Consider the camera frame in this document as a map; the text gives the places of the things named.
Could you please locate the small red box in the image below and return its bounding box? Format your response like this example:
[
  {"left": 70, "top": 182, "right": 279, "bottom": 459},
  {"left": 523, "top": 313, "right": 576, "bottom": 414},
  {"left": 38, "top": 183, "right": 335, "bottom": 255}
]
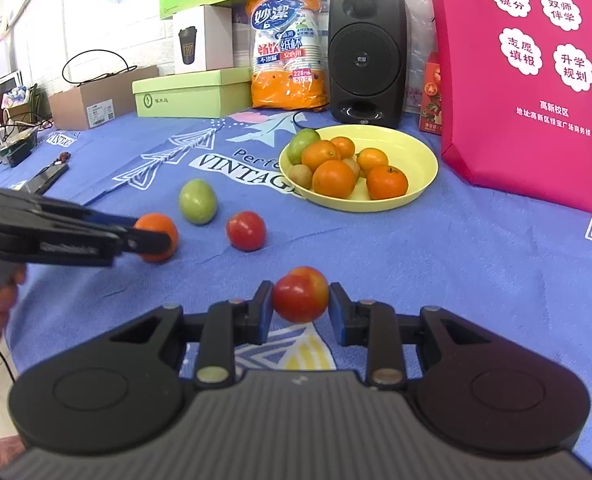
[{"left": 418, "top": 50, "right": 445, "bottom": 136}]

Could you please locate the black cable loop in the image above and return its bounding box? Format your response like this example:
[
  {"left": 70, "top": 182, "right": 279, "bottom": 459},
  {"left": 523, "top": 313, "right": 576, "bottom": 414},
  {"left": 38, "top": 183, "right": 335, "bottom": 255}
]
[{"left": 61, "top": 49, "right": 140, "bottom": 84}]

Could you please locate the pink tote bag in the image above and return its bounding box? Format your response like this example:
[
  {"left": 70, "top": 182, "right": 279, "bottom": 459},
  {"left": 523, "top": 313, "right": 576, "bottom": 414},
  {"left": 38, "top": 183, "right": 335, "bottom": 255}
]
[{"left": 426, "top": 0, "right": 592, "bottom": 216}]

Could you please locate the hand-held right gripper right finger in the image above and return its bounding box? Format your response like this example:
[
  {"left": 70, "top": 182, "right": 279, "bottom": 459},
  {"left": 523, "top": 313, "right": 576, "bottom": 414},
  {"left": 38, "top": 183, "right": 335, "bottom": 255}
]
[{"left": 328, "top": 282, "right": 493, "bottom": 387}]

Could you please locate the green plum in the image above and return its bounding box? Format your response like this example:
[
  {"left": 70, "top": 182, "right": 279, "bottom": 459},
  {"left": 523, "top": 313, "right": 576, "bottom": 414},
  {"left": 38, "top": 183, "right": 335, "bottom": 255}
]
[
  {"left": 178, "top": 178, "right": 219, "bottom": 226},
  {"left": 288, "top": 129, "right": 322, "bottom": 166}
]

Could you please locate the black speaker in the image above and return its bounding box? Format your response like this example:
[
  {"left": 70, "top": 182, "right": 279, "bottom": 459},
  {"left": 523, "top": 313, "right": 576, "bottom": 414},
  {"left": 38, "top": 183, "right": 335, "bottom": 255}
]
[{"left": 328, "top": 0, "right": 408, "bottom": 129}]

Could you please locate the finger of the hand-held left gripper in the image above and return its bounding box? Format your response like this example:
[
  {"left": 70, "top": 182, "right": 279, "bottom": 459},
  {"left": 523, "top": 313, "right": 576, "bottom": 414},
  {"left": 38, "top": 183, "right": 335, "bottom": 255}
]
[
  {"left": 82, "top": 204, "right": 143, "bottom": 229},
  {"left": 111, "top": 229, "right": 173, "bottom": 262}
]

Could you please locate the person's left hand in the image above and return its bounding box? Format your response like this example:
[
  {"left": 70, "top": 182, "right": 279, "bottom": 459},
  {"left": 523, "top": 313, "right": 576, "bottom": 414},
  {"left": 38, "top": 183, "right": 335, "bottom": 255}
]
[{"left": 0, "top": 262, "right": 28, "bottom": 348}]

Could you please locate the light green shoebox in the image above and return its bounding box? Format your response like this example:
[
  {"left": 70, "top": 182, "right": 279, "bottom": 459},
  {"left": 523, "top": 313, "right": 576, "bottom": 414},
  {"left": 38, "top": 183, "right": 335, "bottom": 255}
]
[{"left": 131, "top": 67, "right": 253, "bottom": 119}]

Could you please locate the red tomato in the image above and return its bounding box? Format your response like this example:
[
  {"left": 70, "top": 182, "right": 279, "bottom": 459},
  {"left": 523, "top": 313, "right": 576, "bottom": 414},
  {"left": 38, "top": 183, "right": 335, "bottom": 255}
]
[{"left": 226, "top": 211, "right": 267, "bottom": 252}]

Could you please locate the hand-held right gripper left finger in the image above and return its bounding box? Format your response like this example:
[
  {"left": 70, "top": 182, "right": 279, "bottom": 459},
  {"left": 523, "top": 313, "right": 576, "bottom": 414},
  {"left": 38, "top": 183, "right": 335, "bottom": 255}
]
[{"left": 108, "top": 280, "right": 276, "bottom": 387}]

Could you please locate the black flat case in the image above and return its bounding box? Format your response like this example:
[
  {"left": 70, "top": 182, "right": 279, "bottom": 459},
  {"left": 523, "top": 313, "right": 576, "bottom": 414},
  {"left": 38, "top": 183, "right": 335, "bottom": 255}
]
[{"left": 23, "top": 162, "right": 71, "bottom": 196}]

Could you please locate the white cup box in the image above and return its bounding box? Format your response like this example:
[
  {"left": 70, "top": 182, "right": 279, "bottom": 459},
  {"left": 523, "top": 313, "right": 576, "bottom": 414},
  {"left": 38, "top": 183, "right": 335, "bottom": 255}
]
[{"left": 172, "top": 5, "right": 234, "bottom": 76}]

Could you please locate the red apple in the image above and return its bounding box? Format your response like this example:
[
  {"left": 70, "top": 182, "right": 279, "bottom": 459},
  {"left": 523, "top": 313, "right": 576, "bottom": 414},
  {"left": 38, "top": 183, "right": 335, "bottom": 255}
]
[{"left": 272, "top": 266, "right": 331, "bottom": 324}]

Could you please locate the small white monitor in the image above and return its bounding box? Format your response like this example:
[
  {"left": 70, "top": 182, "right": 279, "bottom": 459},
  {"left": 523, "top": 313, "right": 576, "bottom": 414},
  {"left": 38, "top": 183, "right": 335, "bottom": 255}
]
[{"left": 0, "top": 70, "right": 26, "bottom": 97}]

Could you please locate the black electronic device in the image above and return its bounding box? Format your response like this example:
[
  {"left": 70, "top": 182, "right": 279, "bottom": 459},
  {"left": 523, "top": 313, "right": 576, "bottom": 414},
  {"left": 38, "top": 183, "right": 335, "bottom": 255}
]
[{"left": 0, "top": 127, "right": 42, "bottom": 168}]

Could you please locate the yellow plate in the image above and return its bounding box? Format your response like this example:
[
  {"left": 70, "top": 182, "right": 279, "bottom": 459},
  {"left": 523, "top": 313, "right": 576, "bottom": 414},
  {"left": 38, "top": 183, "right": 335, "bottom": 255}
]
[{"left": 278, "top": 125, "right": 439, "bottom": 213}]

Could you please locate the brown cardboard box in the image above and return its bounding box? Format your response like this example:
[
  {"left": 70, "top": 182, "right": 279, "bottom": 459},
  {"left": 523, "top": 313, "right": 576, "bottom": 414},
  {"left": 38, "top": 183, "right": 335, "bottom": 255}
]
[{"left": 48, "top": 65, "right": 160, "bottom": 131}]

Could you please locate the orange paper cup package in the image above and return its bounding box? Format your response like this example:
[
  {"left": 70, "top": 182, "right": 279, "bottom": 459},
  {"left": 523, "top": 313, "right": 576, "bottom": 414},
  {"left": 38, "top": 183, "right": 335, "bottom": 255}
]
[{"left": 247, "top": 0, "right": 330, "bottom": 112}]

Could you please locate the small orange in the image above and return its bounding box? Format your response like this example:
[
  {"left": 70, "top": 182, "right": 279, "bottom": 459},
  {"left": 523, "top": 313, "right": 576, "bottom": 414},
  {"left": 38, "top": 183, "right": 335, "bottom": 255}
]
[
  {"left": 356, "top": 147, "right": 390, "bottom": 176},
  {"left": 330, "top": 136, "right": 356, "bottom": 160}
]

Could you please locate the blue printed tablecloth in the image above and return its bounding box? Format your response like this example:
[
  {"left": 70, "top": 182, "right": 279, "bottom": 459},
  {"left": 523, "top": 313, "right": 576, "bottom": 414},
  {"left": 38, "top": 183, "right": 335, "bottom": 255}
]
[{"left": 0, "top": 107, "right": 592, "bottom": 466}]

